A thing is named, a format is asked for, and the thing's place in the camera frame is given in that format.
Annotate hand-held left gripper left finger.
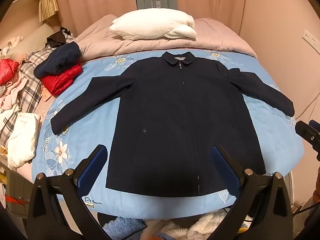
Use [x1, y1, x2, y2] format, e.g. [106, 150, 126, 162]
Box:
[26, 144, 110, 240]

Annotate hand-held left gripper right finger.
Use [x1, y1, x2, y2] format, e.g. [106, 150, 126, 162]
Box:
[209, 144, 293, 240]

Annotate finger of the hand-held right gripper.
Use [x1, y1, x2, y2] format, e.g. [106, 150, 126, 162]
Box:
[295, 121, 320, 154]
[309, 119, 320, 133]

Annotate navy zip jacket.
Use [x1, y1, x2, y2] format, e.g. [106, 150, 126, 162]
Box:
[51, 51, 295, 197]

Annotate blue floral bed sheet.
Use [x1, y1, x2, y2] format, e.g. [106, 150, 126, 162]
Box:
[37, 49, 305, 220]

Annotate white fluffy rug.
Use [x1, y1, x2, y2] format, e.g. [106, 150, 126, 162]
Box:
[165, 209, 240, 240]

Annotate blue fluffy rug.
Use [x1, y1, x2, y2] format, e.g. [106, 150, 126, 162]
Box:
[102, 215, 150, 240]

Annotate white garment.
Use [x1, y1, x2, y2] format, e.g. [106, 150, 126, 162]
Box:
[7, 112, 41, 168]

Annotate grey storage box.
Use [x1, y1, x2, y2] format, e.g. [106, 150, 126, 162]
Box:
[5, 171, 34, 218]

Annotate folded red down jacket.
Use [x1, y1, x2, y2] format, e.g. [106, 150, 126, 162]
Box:
[41, 61, 83, 96]

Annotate plaid cloth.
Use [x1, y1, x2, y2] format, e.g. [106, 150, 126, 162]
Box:
[0, 49, 52, 145]

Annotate pale pink clothing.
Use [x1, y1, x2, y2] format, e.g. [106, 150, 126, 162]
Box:
[0, 80, 28, 113]

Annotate folded navy garment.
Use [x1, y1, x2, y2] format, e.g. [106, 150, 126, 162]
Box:
[34, 42, 82, 78]

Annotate crumpled red down jacket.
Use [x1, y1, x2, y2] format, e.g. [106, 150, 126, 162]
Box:
[0, 58, 20, 85]

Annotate pink quilt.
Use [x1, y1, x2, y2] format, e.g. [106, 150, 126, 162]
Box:
[75, 14, 258, 62]

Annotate dark brown garment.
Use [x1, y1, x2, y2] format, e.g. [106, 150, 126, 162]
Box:
[46, 27, 75, 48]

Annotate beige pillow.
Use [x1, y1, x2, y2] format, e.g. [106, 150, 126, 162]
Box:
[6, 22, 59, 60]

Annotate white plush toys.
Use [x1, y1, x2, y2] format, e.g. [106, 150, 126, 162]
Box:
[0, 35, 24, 55]

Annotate white fluffy blanket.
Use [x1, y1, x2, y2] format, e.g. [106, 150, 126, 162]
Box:
[109, 8, 197, 40]

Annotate white wall socket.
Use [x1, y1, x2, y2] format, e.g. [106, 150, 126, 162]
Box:
[302, 29, 320, 49]

